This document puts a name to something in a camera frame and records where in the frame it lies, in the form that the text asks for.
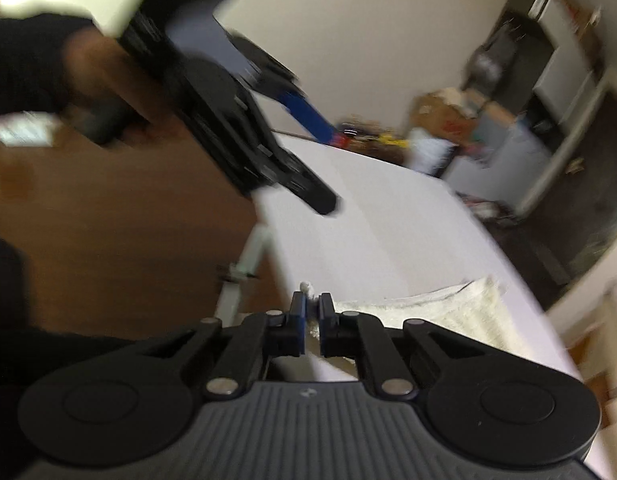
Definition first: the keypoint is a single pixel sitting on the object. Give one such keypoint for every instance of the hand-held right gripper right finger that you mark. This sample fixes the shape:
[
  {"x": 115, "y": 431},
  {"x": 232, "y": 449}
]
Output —
[{"x": 324, "y": 325}]

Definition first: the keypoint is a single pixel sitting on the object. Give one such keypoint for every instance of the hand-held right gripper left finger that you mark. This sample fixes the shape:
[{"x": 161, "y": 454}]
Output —
[{"x": 301, "y": 325}]

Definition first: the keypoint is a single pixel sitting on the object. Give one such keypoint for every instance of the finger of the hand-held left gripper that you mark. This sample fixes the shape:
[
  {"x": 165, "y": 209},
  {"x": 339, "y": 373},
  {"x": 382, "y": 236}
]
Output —
[
  {"x": 313, "y": 197},
  {"x": 308, "y": 117}
]

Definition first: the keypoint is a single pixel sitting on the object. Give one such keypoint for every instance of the cream terry towel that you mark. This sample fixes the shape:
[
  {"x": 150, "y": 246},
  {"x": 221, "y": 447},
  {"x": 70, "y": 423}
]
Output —
[{"x": 438, "y": 315}]

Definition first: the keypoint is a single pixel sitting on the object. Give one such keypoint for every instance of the person's left hand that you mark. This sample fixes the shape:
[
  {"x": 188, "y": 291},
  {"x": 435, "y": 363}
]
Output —
[{"x": 93, "y": 70}]

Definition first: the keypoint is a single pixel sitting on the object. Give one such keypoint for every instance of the row of yellow-capped bottles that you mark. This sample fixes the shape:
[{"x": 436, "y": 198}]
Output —
[{"x": 373, "y": 140}]

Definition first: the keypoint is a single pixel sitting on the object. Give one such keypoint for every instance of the white table leg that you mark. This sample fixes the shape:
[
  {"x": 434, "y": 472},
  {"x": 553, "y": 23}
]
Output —
[{"x": 256, "y": 250}]

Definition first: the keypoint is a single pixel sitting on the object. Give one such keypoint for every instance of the white plastic bucket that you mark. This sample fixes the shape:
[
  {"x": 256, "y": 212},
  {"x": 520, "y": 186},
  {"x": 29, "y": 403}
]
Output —
[{"x": 431, "y": 152}]

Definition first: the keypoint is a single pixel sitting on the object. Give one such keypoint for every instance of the cardboard box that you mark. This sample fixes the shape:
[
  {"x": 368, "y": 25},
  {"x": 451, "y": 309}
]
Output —
[{"x": 448, "y": 117}]

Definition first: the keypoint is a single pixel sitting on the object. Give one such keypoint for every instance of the straw hat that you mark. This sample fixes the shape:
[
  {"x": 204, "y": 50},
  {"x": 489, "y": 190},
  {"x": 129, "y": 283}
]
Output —
[{"x": 451, "y": 96}]

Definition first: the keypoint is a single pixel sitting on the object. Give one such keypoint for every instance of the grey hanging bag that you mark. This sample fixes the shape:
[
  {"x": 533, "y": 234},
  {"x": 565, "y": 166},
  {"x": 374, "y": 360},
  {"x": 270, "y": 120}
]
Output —
[{"x": 488, "y": 67}]

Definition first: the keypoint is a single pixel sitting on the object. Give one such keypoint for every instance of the dark and white hall cabinet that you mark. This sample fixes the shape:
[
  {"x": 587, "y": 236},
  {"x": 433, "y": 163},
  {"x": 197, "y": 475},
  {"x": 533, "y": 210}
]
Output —
[{"x": 528, "y": 150}]

